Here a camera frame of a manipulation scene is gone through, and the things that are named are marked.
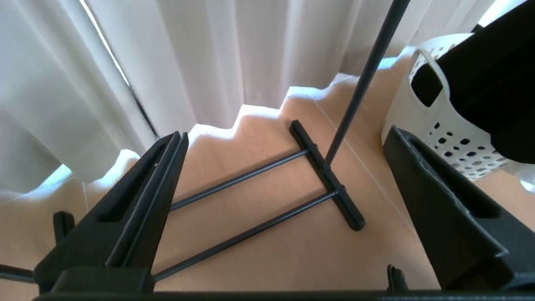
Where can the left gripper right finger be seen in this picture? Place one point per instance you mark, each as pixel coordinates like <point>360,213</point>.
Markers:
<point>451,234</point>

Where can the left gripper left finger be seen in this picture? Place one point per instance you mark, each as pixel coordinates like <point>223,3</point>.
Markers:
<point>83,255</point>

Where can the black shorts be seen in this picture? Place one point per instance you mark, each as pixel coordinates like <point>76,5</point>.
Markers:
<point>493,83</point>

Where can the white laundry basket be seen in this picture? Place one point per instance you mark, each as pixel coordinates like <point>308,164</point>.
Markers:
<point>418,121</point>

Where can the black clothes rack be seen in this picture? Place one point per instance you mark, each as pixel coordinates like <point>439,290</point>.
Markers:
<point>330,180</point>

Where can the beige curtain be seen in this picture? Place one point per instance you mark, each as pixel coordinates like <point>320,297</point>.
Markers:
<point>230,54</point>

